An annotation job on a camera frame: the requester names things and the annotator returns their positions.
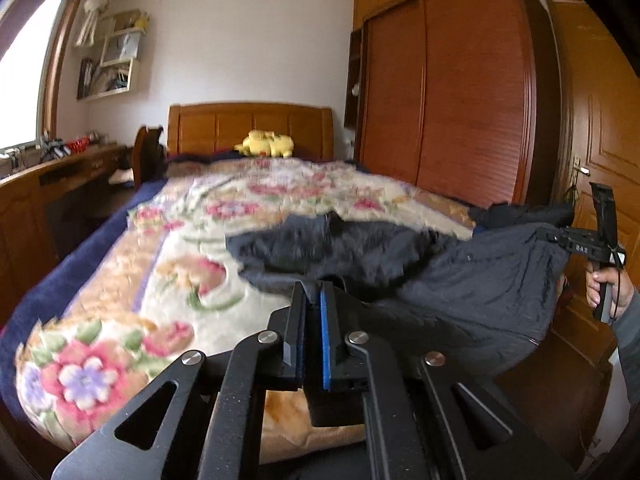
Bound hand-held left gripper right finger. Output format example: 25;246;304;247
306;280;576;480

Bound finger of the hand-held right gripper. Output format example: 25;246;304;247
537;224;571;252

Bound window with wooden frame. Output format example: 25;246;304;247
0;0;71;148

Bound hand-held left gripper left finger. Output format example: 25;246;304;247
50;281;307;480

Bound black garment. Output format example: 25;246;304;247
472;202;573;231

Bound yellow plush toy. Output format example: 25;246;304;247
235;130;296;158

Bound floral blanket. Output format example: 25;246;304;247
15;157;476;461

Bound black zip jacket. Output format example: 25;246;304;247
225;212;573;346

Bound wooden bed headboard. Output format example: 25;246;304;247
167;102;335;161

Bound wooden desk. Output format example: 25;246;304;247
0;145;131;306

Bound wooden chair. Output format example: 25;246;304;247
132;125;166;191

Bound white paper bag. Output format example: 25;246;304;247
105;34;138;63

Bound person's right forearm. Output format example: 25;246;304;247
612;290;640;411

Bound white wall shelf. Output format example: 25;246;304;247
75;9;151;101

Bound metal door handle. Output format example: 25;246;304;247
570;155;592;196

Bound dark upright folders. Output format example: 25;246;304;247
77;59;97;100

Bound wooden slatted wardrobe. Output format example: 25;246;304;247
345;0;556;208

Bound person's right hand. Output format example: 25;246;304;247
586;267;636;322

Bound wooden door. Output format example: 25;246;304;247
542;0;640;461

